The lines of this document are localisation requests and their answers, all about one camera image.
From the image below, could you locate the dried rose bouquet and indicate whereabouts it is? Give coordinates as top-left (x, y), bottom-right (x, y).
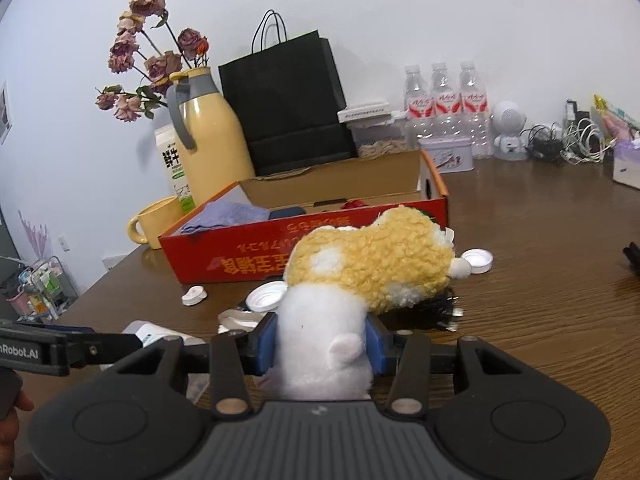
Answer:
top-left (96, 0), bottom-right (209, 122)

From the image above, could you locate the colourful snack packet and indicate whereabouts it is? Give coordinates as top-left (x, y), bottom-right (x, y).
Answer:
top-left (593, 94), bottom-right (640, 141)

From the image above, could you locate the metal storage cart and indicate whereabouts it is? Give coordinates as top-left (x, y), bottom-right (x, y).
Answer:
top-left (0, 255), bottom-right (79, 324)

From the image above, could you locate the yellow mug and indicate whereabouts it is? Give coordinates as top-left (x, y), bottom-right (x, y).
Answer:
top-left (127, 196), bottom-right (189, 250)

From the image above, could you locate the lilac metal tin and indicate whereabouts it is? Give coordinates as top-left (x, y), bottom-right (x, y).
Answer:
top-left (419, 136), bottom-right (474, 175)

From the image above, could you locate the clear water bottle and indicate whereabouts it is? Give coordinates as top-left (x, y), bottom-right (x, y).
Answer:
top-left (431, 62), bottom-right (462, 141)
top-left (459, 61), bottom-right (494, 160)
top-left (404, 65), bottom-right (434, 147)

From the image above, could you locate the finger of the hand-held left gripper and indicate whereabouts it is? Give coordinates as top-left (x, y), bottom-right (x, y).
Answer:
top-left (65, 332), bottom-right (146, 369)
top-left (30, 325), bottom-right (97, 336)

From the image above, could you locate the person's left hand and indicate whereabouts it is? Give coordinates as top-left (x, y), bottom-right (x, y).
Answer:
top-left (0, 392), bottom-right (34, 462)

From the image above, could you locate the black paper bag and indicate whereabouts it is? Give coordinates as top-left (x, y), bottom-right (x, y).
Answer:
top-left (218, 9), bottom-right (359, 177)

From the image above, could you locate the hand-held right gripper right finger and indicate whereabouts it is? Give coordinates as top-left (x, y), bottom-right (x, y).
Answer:
top-left (365, 312), bottom-right (527, 419)

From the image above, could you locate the black cable tangle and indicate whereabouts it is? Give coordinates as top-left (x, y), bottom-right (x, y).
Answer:
top-left (522, 124), bottom-right (566, 162)

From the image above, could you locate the white flat box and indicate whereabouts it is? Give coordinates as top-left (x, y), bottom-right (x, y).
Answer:
top-left (337, 99), bottom-right (394, 124)

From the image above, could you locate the yellow thermos jug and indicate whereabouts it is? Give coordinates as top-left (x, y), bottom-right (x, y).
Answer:
top-left (166, 66), bottom-right (256, 209)

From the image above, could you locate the white cable tangle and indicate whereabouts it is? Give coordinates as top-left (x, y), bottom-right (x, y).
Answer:
top-left (560, 117), bottom-right (614, 165)

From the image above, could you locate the white robot toy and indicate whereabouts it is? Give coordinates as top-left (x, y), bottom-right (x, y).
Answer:
top-left (492, 101), bottom-right (529, 161)

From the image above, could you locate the purple drawstring bag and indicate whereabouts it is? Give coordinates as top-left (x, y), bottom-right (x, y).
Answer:
top-left (180, 200), bottom-right (271, 235)

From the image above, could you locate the lilac tissue pack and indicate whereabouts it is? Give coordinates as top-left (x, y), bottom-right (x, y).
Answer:
top-left (612, 139), bottom-right (640, 190)

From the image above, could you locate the red cardboard box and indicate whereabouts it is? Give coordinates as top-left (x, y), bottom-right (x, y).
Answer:
top-left (159, 149), bottom-right (450, 285)

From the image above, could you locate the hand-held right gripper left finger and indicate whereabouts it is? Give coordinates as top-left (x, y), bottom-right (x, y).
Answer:
top-left (102, 312), bottom-right (279, 419)

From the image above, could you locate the white milk carton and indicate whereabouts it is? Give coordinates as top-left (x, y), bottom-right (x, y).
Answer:
top-left (154, 125), bottom-right (196, 214)

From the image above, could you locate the clear jar of seeds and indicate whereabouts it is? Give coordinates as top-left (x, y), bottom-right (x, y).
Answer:
top-left (350, 112), bottom-right (409, 159)

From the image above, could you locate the white and yellow plush toy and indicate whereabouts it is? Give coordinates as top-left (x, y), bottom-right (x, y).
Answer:
top-left (272, 205), bottom-right (474, 402)

